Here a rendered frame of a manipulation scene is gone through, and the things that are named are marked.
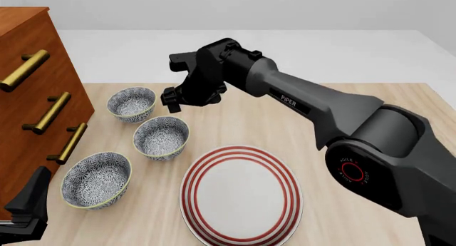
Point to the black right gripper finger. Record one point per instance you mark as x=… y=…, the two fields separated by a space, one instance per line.
x=171 y=99

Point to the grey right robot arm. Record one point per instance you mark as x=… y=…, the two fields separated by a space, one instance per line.
x=320 y=104

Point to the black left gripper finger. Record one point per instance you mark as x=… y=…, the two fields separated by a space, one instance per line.
x=33 y=198

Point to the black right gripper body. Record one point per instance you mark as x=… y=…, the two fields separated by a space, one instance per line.
x=201 y=92

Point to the medium patterned bowl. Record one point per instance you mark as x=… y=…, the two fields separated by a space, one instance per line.
x=160 y=137

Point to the wooden cabinet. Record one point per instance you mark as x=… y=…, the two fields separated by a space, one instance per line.
x=28 y=107

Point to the small patterned bowl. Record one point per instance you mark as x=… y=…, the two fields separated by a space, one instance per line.
x=132 y=104

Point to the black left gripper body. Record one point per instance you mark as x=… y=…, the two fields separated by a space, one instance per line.
x=25 y=227

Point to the white plate with red rings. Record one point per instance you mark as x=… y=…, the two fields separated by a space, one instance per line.
x=242 y=198

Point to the large patterned bowl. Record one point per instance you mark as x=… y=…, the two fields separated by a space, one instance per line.
x=94 y=179

